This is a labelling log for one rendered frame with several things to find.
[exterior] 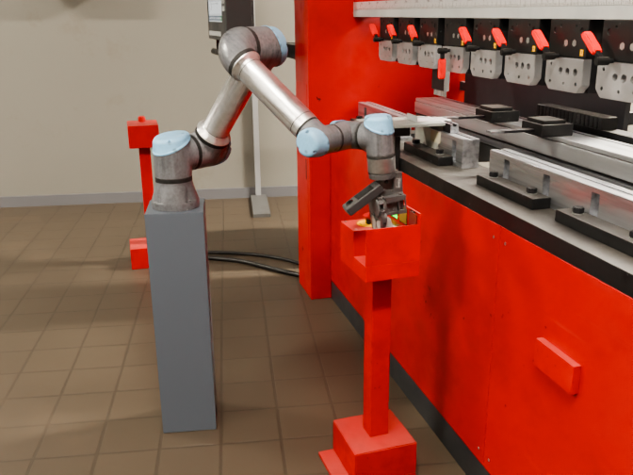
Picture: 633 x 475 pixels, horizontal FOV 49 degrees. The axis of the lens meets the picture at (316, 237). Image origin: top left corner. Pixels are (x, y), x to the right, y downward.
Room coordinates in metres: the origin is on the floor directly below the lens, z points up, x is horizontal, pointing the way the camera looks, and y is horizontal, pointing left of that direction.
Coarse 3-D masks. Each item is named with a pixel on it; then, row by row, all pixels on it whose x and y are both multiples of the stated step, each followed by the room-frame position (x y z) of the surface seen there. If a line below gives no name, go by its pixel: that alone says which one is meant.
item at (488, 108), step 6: (480, 108) 2.56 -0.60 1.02; (486, 108) 2.53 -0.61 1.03; (492, 108) 2.49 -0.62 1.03; (498, 108) 2.49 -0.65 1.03; (504, 108) 2.49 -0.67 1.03; (510, 108) 2.50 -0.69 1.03; (480, 114) 2.54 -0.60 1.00; (486, 114) 2.50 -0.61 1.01; (492, 114) 2.47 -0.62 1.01; (498, 114) 2.48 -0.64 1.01; (504, 114) 2.48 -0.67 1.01; (510, 114) 2.49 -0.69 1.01; (516, 114) 2.49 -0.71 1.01; (486, 120) 2.50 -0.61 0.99; (492, 120) 2.47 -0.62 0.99; (498, 120) 2.48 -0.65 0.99; (504, 120) 2.48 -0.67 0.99; (510, 120) 2.49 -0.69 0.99; (516, 120) 2.50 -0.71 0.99
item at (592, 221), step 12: (564, 216) 1.59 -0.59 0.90; (576, 216) 1.56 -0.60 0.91; (588, 216) 1.56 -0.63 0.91; (576, 228) 1.54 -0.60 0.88; (588, 228) 1.50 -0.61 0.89; (600, 228) 1.47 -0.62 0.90; (612, 228) 1.47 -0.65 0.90; (624, 228) 1.46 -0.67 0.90; (600, 240) 1.46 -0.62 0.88; (612, 240) 1.42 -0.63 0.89; (624, 240) 1.39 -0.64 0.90; (624, 252) 1.38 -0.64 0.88
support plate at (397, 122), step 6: (360, 120) 2.46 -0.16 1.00; (396, 120) 2.46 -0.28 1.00; (402, 120) 2.46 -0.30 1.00; (408, 120) 2.45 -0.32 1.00; (396, 126) 2.34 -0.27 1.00; (402, 126) 2.34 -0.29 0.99; (408, 126) 2.35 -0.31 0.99; (414, 126) 2.35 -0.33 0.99; (420, 126) 2.36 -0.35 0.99; (426, 126) 2.37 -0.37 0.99
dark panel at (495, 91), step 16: (480, 80) 3.23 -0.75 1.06; (496, 80) 3.09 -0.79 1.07; (464, 96) 3.37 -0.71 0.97; (480, 96) 3.22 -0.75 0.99; (496, 96) 3.08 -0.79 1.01; (512, 96) 2.96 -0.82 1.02; (528, 96) 2.84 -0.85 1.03; (544, 96) 2.73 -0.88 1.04; (560, 96) 2.63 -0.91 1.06; (576, 96) 2.54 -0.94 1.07; (592, 96) 2.45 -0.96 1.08; (528, 112) 2.83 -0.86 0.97; (608, 112) 2.37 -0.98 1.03; (624, 112) 2.29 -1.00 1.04; (624, 128) 2.29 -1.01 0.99
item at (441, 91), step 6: (432, 72) 2.52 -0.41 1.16; (432, 78) 2.51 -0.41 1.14; (438, 78) 2.47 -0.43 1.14; (444, 78) 2.43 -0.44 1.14; (432, 84) 2.51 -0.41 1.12; (438, 84) 2.47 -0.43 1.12; (444, 84) 2.42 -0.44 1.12; (438, 90) 2.49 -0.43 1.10; (444, 90) 2.42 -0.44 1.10; (444, 96) 2.44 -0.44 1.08
